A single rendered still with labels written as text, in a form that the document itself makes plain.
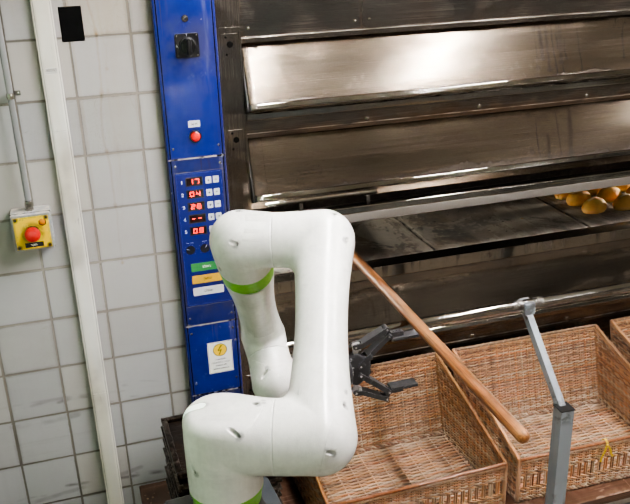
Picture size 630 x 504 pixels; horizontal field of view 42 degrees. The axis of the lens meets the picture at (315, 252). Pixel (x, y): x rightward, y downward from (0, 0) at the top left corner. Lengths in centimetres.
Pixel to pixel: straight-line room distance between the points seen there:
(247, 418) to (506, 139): 153
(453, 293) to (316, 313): 131
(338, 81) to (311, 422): 123
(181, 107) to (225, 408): 106
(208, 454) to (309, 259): 41
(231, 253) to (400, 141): 103
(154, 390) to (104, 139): 78
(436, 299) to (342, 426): 139
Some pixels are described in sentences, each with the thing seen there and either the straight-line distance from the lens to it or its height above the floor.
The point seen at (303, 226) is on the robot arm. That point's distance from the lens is 158.
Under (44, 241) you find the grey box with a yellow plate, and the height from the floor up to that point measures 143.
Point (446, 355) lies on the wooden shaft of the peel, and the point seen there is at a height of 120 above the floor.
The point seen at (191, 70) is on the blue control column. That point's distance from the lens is 224.
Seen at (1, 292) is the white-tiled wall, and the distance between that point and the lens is 241.
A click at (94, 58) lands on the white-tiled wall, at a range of 224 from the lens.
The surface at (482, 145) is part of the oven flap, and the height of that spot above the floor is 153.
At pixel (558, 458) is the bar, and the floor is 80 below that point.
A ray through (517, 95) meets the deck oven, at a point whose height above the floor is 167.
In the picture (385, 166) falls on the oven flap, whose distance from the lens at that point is 247.
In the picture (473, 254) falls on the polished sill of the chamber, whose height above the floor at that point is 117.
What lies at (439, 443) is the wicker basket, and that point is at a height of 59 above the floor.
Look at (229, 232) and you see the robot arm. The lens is 159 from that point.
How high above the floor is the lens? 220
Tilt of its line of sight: 22 degrees down
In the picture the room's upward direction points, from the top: 2 degrees counter-clockwise
